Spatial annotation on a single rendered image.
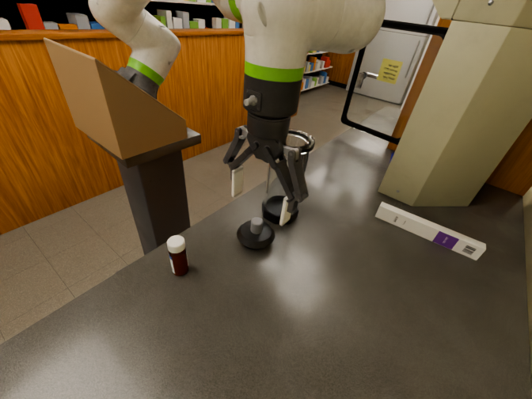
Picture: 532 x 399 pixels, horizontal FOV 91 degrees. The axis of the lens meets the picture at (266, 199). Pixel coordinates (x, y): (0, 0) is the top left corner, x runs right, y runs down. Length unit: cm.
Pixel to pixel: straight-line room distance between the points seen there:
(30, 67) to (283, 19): 189
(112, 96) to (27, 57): 125
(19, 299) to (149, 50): 150
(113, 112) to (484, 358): 106
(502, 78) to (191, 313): 84
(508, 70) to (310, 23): 54
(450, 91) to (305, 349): 67
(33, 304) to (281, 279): 159
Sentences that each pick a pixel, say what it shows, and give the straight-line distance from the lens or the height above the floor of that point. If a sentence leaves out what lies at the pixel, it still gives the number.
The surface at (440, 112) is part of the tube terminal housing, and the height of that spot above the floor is 122.
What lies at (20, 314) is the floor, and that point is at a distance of 195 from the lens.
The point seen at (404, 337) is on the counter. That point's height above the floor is 94.
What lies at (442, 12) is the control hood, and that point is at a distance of 82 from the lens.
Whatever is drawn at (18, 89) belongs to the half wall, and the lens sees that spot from 217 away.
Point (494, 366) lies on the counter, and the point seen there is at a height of 94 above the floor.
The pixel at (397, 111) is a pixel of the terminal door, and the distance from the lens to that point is 118.
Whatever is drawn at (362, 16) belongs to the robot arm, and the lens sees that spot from 48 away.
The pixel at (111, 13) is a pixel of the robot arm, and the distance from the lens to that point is 107.
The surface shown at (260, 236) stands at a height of 98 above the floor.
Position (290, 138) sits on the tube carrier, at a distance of 66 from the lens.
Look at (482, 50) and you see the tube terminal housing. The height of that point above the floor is 136.
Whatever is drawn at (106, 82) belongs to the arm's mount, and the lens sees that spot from 92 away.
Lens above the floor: 141
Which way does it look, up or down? 37 degrees down
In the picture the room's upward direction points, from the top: 7 degrees clockwise
